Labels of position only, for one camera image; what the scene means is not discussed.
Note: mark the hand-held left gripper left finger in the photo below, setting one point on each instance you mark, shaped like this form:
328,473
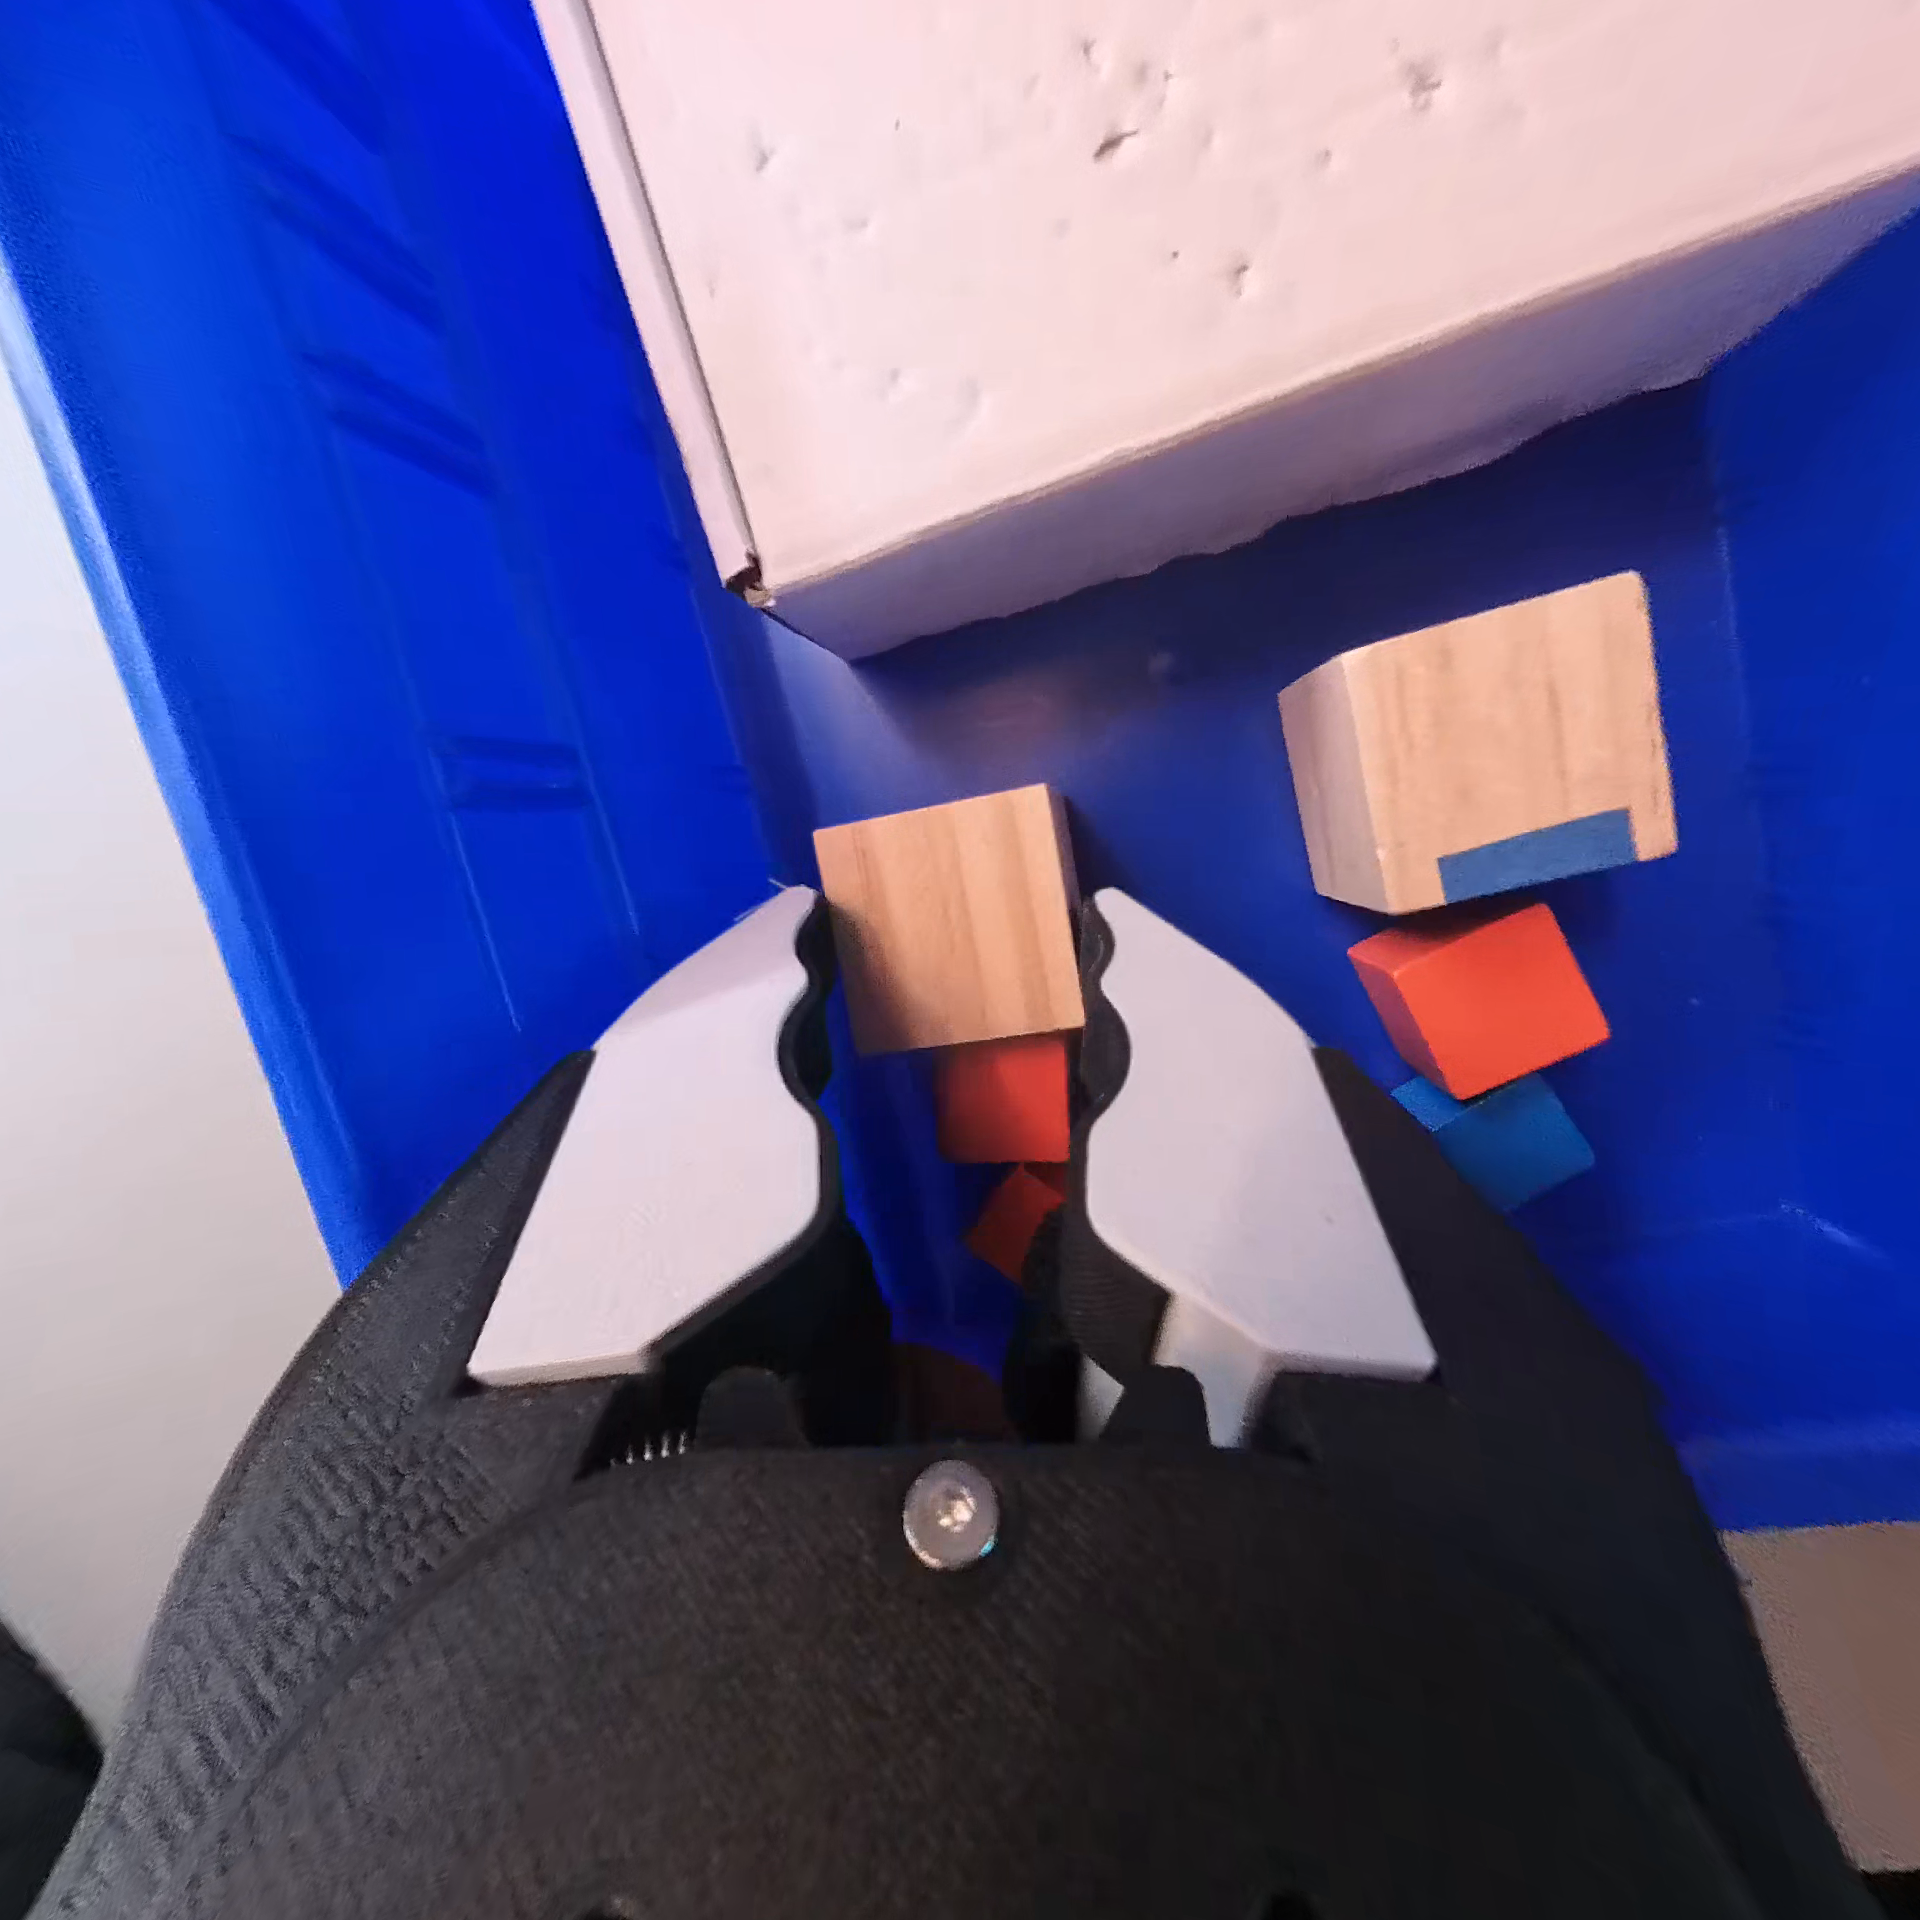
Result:
645,1184

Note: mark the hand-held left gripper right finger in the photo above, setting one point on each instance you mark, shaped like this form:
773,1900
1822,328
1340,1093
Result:
1253,1184

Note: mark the plain wooden cube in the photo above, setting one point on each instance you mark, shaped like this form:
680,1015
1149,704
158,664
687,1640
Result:
955,922

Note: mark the blue plastic bin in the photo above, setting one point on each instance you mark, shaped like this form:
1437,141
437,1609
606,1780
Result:
451,600

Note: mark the white cardboard mailer box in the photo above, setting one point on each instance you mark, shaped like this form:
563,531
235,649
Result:
1200,271

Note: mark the red wooden cube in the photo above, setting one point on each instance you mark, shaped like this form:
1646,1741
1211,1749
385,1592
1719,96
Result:
1001,1103
1014,1213
1478,996

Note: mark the wooden cube with blue patch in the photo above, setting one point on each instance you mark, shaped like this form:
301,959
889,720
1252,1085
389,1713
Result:
1478,733

